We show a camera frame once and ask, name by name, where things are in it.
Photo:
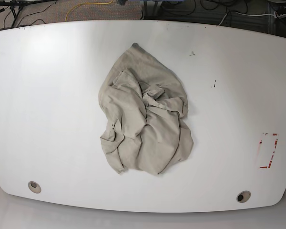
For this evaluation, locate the black tripod stand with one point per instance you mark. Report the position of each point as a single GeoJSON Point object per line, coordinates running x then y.
{"type": "Point", "coordinates": [15, 7]}

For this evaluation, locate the white power strip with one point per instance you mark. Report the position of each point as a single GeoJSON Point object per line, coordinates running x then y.
{"type": "Point", "coordinates": [280, 13]}

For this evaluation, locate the red tape rectangle marking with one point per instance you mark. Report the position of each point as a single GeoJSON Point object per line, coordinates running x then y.
{"type": "Point", "coordinates": [266, 150]}

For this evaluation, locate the left table cable grommet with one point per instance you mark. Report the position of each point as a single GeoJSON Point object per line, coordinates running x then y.
{"type": "Point", "coordinates": [34, 187]}

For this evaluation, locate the beige T-shirt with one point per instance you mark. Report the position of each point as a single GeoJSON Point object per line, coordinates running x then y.
{"type": "Point", "coordinates": [145, 105]}

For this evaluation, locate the right table cable grommet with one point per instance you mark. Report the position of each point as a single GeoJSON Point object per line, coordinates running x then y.
{"type": "Point", "coordinates": [243, 196]}

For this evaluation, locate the table cable grommet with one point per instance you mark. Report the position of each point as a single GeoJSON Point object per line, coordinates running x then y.
{"type": "Point", "coordinates": [243, 196]}
{"type": "Point", "coordinates": [34, 187]}

